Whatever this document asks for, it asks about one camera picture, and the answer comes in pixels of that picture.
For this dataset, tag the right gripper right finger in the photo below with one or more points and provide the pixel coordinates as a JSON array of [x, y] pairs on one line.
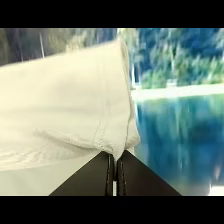
[[143, 181]]

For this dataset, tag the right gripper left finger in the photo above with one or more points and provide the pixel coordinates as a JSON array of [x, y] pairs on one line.
[[90, 180]]

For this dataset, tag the white garment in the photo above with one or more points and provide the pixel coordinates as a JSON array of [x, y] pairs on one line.
[[63, 110]]

